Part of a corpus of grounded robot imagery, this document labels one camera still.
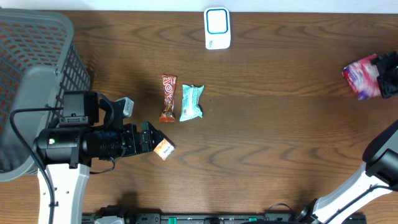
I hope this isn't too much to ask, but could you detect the small orange snack packet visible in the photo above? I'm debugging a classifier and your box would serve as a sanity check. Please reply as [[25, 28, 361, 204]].
[[153, 138, 176, 161]]

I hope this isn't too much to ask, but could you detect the teal snack packet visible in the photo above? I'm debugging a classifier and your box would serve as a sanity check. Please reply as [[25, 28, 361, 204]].
[[180, 85, 205, 122]]

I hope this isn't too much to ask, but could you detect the orange brown candy bar wrapper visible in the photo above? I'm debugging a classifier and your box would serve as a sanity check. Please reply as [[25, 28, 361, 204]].
[[159, 75, 177, 122]]

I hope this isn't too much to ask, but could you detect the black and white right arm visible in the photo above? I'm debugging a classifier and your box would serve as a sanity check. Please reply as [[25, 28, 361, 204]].
[[296, 51, 397, 224]]

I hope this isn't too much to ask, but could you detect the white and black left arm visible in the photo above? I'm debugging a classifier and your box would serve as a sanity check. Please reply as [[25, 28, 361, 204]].
[[34, 91, 175, 223]]

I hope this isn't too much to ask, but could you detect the white barcode scanner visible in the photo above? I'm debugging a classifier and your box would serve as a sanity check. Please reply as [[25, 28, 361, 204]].
[[203, 7, 231, 50]]

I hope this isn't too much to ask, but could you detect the grey plastic mesh basket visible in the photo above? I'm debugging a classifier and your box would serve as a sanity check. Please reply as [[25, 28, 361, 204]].
[[1, 9, 91, 182]]

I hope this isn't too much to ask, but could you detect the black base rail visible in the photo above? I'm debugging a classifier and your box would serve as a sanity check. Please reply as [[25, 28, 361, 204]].
[[81, 205, 316, 224]]

